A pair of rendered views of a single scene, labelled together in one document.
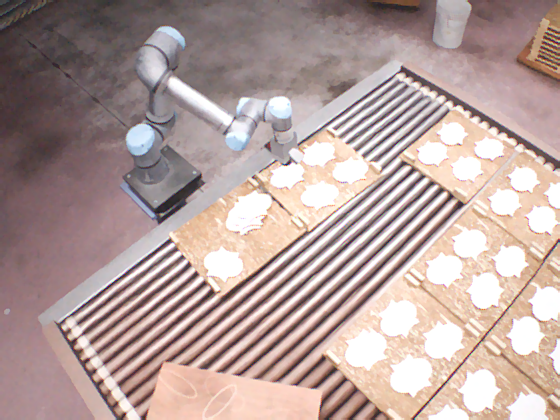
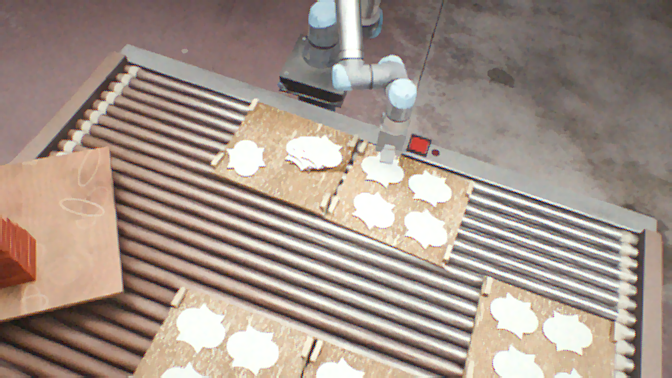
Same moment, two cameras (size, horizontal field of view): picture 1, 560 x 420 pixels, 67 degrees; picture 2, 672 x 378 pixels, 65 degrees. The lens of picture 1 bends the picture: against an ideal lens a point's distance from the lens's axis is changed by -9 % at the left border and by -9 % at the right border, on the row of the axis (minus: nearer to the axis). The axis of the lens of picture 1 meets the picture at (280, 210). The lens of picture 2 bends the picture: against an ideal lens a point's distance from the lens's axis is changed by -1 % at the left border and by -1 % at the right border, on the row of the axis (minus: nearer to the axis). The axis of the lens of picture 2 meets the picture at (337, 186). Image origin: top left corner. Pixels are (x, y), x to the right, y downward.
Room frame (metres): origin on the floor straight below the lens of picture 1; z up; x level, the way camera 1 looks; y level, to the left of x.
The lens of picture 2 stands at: (0.38, -0.76, 2.41)
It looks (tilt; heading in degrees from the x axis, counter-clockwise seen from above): 56 degrees down; 48
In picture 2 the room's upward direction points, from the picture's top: 9 degrees clockwise
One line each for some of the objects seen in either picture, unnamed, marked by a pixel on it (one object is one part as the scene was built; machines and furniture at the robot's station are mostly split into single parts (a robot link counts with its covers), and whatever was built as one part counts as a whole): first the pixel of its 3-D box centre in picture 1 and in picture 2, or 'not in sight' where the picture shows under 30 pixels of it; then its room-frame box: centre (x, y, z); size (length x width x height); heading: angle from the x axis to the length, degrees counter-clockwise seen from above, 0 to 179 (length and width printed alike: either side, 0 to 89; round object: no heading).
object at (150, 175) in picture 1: (150, 164); (321, 45); (1.33, 0.52, 1.00); 0.15 x 0.15 x 0.10
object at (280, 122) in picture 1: (279, 113); (400, 99); (1.20, -0.05, 1.29); 0.09 x 0.08 x 0.11; 64
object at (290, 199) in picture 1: (318, 176); (401, 201); (1.19, -0.18, 0.93); 0.41 x 0.35 x 0.02; 122
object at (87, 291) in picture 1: (248, 174); (371, 138); (1.29, 0.12, 0.89); 2.08 x 0.08 x 0.06; 126
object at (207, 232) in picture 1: (235, 234); (287, 155); (0.96, 0.18, 0.93); 0.41 x 0.35 x 0.02; 124
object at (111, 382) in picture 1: (308, 224); (337, 216); (0.98, -0.10, 0.90); 1.95 x 0.05 x 0.05; 126
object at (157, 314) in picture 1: (290, 209); (347, 193); (1.06, -0.04, 0.90); 1.95 x 0.05 x 0.05; 126
